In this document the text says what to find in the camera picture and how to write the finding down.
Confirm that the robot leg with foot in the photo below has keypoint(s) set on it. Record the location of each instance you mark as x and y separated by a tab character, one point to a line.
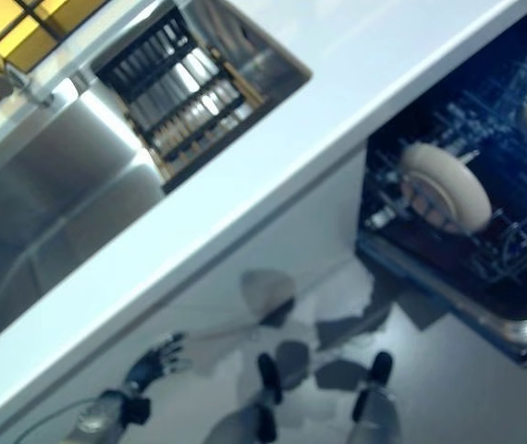
376	407
254	416

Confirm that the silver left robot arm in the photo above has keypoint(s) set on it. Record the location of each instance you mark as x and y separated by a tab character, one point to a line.
97	421

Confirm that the open dishwasher door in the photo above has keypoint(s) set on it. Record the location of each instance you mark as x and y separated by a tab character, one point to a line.
476	305

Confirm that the stainless steel sink basin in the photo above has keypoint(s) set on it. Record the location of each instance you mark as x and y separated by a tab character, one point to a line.
60	194

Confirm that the left robot leg with foot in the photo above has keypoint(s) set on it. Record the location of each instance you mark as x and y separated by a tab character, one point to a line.
254	416

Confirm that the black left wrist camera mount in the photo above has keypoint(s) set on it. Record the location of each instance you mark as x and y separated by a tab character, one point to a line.
138	410

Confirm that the black dish drying rack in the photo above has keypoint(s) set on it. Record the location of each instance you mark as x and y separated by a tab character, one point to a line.
175	106

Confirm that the right robot leg with foot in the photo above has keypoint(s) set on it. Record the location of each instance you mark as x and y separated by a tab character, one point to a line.
376	407

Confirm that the chrome gooseneck faucet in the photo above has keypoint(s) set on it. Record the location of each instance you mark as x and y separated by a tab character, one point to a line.
14	78

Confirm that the white cabinet door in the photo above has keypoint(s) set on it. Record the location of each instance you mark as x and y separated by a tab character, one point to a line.
300	231

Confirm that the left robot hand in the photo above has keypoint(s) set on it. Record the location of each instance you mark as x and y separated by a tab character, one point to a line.
157	365

